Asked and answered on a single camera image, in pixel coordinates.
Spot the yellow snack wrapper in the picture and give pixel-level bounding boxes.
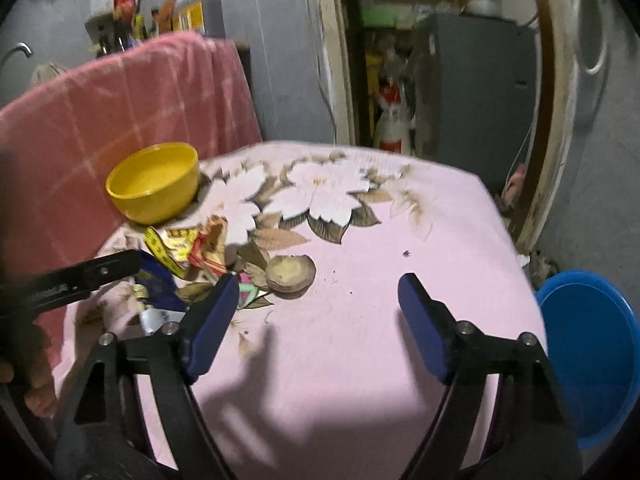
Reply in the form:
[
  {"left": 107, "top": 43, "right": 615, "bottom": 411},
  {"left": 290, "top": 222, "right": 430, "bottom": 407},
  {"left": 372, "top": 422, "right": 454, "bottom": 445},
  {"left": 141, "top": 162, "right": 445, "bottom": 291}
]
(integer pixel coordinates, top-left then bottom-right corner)
[{"left": 143, "top": 226, "right": 198, "bottom": 281}]

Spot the red wrapper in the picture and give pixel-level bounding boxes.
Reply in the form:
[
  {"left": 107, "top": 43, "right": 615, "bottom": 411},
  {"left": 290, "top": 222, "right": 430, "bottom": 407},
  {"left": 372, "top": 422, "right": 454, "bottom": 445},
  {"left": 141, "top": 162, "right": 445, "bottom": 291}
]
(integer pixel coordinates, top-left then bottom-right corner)
[{"left": 188, "top": 216, "right": 228, "bottom": 276}]

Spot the brown round shell piece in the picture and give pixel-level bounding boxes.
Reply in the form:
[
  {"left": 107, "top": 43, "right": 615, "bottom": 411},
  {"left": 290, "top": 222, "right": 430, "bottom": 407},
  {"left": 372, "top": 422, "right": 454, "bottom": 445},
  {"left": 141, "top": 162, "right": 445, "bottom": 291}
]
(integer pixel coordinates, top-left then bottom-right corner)
[{"left": 265, "top": 255, "right": 317, "bottom": 296}]

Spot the person left hand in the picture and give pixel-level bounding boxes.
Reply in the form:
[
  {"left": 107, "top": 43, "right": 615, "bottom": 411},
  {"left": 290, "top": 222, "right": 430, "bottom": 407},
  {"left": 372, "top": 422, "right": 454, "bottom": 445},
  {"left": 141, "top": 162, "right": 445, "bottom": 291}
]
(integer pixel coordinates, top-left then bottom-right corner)
[{"left": 1, "top": 322, "right": 58, "bottom": 418}]

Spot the yellow plastic bowl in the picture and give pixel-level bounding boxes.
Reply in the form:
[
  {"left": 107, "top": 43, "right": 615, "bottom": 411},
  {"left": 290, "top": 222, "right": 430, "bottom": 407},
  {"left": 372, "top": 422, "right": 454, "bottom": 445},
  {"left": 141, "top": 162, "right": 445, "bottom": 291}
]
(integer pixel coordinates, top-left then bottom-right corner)
[{"left": 105, "top": 142, "right": 200, "bottom": 226}]

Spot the blue plastic bucket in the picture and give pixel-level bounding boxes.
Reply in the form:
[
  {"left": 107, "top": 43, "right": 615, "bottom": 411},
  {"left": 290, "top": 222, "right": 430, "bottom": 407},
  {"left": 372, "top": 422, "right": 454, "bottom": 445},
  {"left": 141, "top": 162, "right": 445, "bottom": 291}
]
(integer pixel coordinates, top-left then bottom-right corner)
[{"left": 536, "top": 271, "right": 639, "bottom": 450}]

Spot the red plaid cloth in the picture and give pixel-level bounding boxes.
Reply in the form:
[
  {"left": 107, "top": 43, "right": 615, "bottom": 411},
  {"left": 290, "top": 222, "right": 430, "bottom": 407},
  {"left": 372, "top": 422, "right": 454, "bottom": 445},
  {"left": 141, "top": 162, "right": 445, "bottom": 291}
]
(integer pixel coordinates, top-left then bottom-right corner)
[{"left": 1, "top": 32, "right": 262, "bottom": 278}]

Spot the pink floral quilted cloth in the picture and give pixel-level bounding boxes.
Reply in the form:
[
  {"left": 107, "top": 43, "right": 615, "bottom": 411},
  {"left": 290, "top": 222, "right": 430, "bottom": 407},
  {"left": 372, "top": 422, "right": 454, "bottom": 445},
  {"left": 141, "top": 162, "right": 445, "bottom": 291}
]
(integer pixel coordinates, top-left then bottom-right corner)
[{"left": 52, "top": 140, "right": 548, "bottom": 480}]

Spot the grey rag on sink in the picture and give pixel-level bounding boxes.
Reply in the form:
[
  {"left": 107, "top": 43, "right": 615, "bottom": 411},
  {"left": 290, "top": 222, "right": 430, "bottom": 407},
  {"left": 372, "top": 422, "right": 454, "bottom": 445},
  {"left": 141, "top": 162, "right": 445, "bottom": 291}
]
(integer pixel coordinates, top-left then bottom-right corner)
[{"left": 30, "top": 62, "right": 67, "bottom": 88}]

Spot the metal faucet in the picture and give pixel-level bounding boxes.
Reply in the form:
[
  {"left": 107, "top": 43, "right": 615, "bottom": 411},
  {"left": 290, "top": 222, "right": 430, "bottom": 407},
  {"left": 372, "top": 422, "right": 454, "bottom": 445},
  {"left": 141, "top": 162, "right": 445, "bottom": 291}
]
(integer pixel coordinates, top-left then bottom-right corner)
[{"left": 0, "top": 41, "right": 34, "bottom": 74}]

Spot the red white sack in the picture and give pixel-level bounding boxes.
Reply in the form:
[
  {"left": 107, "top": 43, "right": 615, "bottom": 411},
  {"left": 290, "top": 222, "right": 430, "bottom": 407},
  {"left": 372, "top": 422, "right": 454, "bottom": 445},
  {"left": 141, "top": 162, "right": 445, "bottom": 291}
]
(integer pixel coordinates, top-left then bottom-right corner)
[{"left": 373, "top": 78, "right": 412, "bottom": 155}]

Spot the large oil jug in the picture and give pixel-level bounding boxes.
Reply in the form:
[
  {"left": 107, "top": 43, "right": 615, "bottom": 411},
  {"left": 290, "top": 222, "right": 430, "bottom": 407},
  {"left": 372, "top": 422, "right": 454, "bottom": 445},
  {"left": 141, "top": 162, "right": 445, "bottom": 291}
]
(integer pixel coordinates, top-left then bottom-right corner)
[{"left": 171, "top": 0, "right": 226, "bottom": 39}]

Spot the green box on shelf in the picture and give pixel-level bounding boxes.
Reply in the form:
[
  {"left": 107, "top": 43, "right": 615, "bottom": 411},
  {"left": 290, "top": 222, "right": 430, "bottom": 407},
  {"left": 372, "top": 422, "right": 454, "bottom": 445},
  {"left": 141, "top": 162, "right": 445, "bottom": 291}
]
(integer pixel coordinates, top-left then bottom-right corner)
[{"left": 360, "top": 4, "right": 412, "bottom": 28}]

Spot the grey cabinet appliance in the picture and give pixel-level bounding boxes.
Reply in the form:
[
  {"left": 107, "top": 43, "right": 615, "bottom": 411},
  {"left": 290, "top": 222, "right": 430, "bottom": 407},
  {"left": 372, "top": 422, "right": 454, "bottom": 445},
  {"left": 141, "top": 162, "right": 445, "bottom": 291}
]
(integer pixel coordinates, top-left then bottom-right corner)
[{"left": 411, "top": 13, "right": 537, "bottom": 193}]

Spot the metal pot on cabinet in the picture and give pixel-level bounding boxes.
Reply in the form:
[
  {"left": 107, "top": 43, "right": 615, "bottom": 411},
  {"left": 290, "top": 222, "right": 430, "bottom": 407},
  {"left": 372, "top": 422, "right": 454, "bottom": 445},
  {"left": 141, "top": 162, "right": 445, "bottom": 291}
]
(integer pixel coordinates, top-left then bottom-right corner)
[{"left": 462, "top": 0, "right": 503, "bottom": 18}]

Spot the white hose loop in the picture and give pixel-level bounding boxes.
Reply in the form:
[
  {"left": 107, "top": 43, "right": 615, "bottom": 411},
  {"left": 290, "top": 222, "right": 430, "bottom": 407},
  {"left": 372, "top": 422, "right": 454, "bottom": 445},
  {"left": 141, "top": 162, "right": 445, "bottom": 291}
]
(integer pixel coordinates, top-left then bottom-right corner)
[{"left": 569, "top": 0, "right": 612, "bottom": 76}]

